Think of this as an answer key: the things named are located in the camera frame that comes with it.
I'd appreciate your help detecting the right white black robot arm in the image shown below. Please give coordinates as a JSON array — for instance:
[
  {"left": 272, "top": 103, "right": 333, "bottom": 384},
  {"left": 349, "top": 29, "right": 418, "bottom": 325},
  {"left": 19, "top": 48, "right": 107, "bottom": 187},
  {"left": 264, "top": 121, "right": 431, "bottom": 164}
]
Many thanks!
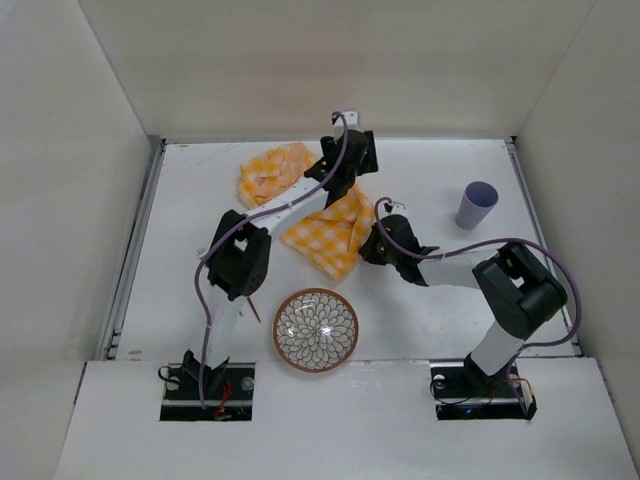
[{"left": 359, "top": 214, "right": 568, "bottom": 391}]

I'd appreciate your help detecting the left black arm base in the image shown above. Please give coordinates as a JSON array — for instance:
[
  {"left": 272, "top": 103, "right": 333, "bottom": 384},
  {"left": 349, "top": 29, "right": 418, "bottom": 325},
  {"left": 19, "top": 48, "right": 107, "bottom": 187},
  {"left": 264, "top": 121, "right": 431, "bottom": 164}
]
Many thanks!
[{"left": 157, "top": 350, "right": 256, "bottom": 422}]

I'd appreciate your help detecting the yellow white checkered cloth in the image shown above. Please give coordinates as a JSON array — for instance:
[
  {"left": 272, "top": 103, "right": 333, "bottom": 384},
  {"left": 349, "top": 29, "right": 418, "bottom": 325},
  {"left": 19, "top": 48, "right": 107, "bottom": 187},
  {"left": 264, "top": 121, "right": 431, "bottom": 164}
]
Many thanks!
[{"left": 238, "top": 142, "right": 374, "bottom": 280}]

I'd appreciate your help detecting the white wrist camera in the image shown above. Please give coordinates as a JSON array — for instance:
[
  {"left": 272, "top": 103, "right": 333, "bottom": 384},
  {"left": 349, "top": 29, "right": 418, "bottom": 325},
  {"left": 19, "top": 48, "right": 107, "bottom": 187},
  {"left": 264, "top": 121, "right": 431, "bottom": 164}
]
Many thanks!
[
  {"left": 331, "top": 108, "right": 361, "bottom": 140},
  {"left": 382, "top": 199, "right": 407, "bottom": 215}
]

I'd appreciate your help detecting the copper spoon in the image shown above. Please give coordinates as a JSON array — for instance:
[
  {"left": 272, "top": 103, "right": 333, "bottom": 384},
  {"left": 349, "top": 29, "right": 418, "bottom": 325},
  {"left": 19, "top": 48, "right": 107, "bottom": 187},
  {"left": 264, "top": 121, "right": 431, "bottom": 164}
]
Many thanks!
[{"left": 247, "top": 297, "right": 262, "bottom": 323}]

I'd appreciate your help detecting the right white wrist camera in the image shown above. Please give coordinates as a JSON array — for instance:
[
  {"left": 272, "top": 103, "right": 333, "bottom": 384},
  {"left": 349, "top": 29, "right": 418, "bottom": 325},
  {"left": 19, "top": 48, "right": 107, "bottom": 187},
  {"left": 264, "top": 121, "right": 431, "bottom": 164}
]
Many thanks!
[{"left": 382, "top": 199, "right": 407, "bottom": 215}]

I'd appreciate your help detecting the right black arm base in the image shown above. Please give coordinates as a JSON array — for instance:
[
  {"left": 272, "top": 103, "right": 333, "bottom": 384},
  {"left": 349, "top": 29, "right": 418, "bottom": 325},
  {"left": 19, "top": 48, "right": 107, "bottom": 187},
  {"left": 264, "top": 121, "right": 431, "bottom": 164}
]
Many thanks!
[{"left": 429, "top": 361, "right": 538, "bottom": 421}]

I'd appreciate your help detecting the floral patterned bowl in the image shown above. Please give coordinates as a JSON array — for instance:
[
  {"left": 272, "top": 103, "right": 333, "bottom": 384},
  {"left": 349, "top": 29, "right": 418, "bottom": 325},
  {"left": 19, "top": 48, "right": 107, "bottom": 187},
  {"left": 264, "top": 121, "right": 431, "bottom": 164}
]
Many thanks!
[{"left": 272, "top": 288, "right": 359, "bottom": 373}]

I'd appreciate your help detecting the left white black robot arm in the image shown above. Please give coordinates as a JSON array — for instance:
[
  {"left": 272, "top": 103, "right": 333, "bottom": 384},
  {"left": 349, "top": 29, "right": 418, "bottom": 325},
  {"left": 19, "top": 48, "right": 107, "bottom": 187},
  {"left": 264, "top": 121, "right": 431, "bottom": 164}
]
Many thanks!
[{"left": 184, "top": 128, "right": 378, "bottom": 406}]

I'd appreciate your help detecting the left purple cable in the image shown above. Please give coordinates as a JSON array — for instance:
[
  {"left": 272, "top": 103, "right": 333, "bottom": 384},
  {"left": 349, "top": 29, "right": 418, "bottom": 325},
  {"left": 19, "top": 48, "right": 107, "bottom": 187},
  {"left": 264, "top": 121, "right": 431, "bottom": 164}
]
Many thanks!
[{"left": 194, "top": 110, "right": 349, "bottom": 411}]

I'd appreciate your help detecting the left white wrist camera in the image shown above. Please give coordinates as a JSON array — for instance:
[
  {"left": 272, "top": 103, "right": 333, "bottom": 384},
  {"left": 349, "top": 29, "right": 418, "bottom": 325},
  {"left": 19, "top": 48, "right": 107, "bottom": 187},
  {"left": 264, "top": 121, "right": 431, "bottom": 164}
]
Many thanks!
[{"left": 331, "top": 108, "right": 361, "bottom": 140}]

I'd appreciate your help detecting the lilac paper cup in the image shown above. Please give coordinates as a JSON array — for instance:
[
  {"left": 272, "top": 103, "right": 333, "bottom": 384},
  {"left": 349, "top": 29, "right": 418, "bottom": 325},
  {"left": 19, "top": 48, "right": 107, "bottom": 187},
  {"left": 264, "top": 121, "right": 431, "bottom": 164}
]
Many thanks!
[{"left": 455, "top": 181, "right": 499, "bottom": 230}]

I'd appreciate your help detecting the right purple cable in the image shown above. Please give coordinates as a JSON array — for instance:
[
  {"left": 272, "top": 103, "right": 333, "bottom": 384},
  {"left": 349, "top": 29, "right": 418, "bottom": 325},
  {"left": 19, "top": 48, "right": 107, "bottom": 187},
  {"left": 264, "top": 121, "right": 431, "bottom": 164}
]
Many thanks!
[{"left": 374, "top": 196, "right": 584, "bottom": 416}]

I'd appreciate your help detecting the purple cable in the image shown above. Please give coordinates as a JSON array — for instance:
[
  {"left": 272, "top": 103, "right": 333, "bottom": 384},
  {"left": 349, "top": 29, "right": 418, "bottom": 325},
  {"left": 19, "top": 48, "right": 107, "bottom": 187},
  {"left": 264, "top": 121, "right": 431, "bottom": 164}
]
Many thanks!
[
  {"left": 374, "top": 196, "right": 584, "bottom": 416},
  {"left": 194, "top": 110, "right": 349, "bottom": 411}
]

